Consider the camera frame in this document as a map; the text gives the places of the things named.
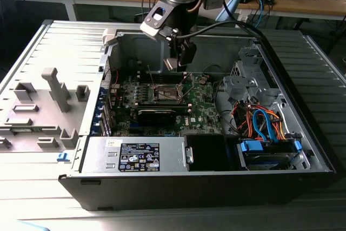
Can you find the hard disk in blue carrier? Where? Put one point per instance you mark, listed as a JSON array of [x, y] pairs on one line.
[[252, 145]]

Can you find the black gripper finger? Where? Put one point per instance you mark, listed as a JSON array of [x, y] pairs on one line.
[[187, 53]]

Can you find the black graphics card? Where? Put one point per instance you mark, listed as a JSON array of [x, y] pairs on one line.
[[156, 117]]

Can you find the beige plastic latch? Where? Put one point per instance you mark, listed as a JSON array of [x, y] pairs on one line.
[[109, 37]]

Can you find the CPU socket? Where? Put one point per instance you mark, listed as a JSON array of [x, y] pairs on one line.
[[165, 93]]

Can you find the grey power supply unit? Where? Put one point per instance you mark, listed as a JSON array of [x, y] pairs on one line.
[[94, 155]]

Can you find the green motherboard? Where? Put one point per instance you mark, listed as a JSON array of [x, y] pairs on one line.
[[205, 106]]

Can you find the green RAM stick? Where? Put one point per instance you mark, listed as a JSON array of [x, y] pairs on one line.
[[24, 129]]

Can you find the silver coin battery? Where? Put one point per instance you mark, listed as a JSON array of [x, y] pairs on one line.
[[203, 79]]

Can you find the grey parts rack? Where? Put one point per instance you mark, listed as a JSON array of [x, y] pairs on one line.
[[40, 101]]

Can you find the blue clip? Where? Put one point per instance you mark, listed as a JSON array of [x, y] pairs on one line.
[[63, 157]]

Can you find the silver CPU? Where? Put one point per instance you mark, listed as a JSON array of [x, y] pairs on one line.
[[170, 64]]

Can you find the black PC case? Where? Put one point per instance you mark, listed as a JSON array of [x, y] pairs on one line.
[[189, 190]]

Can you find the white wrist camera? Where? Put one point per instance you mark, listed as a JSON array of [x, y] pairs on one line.
[[155, 17]]

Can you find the black plastic shroud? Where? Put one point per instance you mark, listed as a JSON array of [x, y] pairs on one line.
[[208, 152]]

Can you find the black RAM slot bank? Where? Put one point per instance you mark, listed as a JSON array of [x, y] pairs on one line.
[[167, 77], [162, 104]]

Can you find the metal drive cage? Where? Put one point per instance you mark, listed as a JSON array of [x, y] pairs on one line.
[[238, 85]]

